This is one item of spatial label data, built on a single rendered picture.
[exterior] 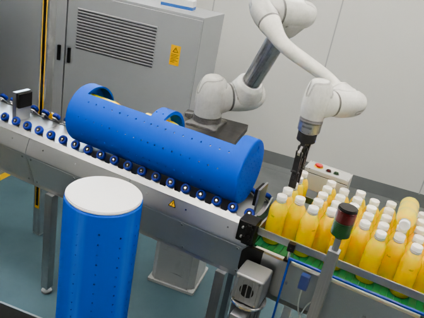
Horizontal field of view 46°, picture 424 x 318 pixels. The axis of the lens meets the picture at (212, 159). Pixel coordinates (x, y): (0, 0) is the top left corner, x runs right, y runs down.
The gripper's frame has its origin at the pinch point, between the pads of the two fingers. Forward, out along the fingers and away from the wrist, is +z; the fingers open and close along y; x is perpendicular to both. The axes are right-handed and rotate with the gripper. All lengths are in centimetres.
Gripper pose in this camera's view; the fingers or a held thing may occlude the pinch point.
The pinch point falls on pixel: (295, 178)
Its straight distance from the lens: 203.4
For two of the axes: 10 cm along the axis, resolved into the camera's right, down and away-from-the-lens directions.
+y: -4.4, 2.8, -8.5
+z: -1.7, 9.0, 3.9
